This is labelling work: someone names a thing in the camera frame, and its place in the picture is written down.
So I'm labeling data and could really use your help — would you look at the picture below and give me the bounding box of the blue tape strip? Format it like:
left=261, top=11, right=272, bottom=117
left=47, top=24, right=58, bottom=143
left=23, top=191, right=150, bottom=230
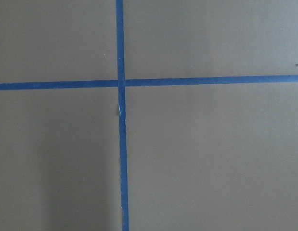
left=115, top=0, right=130, bottom=231
left=0, top=74, right=298, bottom=91

